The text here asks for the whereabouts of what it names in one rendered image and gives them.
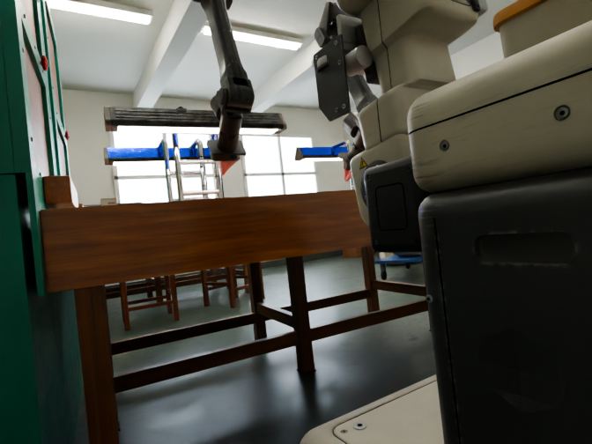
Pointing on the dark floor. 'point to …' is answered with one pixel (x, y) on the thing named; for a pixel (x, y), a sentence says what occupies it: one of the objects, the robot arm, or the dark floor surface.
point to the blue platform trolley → (395, 262)
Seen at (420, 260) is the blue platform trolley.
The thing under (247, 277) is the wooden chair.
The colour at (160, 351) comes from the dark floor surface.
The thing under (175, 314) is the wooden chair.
